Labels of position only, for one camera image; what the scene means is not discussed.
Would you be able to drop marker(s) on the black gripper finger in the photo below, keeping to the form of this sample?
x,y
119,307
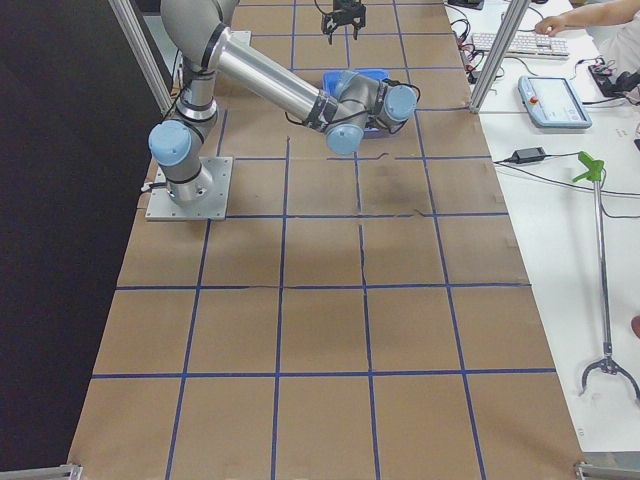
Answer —
x,y
358,22
329,24

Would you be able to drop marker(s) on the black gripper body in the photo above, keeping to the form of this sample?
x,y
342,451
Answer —
x,y
343,11

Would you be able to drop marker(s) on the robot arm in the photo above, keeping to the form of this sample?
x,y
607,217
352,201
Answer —
x,y
202,34

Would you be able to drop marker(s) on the blue plastic tray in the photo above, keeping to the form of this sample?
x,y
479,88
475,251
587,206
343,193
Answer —
x,y
330,79

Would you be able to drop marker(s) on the person's hand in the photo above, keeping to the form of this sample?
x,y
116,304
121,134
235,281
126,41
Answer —
x,y
551,25

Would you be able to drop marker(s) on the white keyboard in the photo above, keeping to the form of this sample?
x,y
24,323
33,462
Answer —
x,y
525,44

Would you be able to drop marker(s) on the teach pendant tablet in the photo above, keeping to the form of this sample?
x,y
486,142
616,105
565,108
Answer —
x,y
552,102

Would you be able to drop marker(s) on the black power adapter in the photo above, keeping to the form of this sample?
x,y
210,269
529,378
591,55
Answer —
x,y
528,155

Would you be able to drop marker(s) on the aluminium frame post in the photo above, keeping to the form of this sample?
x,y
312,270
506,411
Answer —
x,y
505,34

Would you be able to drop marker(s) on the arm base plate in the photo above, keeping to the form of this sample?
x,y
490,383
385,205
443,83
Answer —
x,y
205,197

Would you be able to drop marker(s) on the green handled reach grabber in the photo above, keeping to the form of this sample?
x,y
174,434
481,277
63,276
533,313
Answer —
x,y
594,173

